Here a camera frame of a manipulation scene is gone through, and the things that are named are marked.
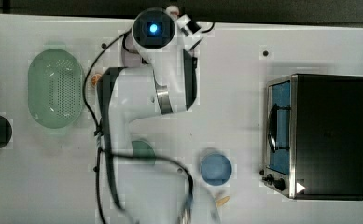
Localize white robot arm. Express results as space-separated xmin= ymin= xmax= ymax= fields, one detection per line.
xmin=95 ymin=8 xmax=220 ymax=224

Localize green mug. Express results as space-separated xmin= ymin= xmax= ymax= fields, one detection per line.
xmin=132 ymin=140 xmax=155 ymax=165

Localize orange slice toy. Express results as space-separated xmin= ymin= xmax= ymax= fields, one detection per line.
xmin=91 ymin=74 xmax=102 ymax=87

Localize green perforated colander basket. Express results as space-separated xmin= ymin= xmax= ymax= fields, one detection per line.
xmin=28 ymin=46 xmax=83 ymax=134

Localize silver black toaster oven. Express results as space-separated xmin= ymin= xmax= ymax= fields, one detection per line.
xmin=259 ymin=74 xmax=363 ymax=201

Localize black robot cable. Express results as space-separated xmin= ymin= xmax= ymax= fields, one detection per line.
xmin=81 ymin=29 xmax=196 ymax=224

